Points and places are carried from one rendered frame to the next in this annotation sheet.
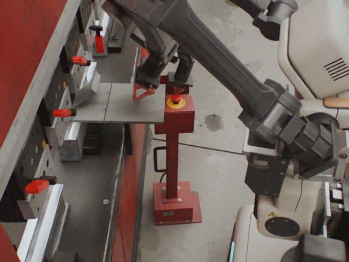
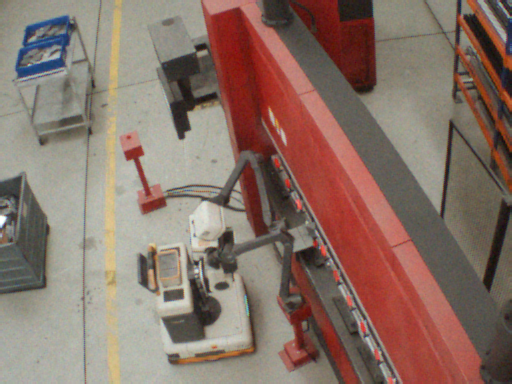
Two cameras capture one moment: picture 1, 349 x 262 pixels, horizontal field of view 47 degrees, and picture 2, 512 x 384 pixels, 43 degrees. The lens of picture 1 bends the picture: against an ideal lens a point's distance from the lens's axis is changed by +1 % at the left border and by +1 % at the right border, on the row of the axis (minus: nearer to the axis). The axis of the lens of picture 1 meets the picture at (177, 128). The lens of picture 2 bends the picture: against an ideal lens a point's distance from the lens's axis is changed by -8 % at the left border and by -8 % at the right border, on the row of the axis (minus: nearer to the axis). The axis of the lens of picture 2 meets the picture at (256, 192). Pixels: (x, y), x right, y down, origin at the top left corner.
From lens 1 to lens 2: 4.72 m
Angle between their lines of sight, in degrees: 87
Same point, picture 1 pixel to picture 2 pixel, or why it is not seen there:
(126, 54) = (328, 299)
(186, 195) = (290, 350)
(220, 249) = (260, 341)
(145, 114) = not seen: hidden behind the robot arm
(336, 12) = (205, 211)
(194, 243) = (277, 338)
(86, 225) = (286, 209)
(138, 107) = not seen: hidden behind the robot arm
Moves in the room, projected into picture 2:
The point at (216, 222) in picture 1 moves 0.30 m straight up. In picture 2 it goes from (268, 356) to (264, 338)
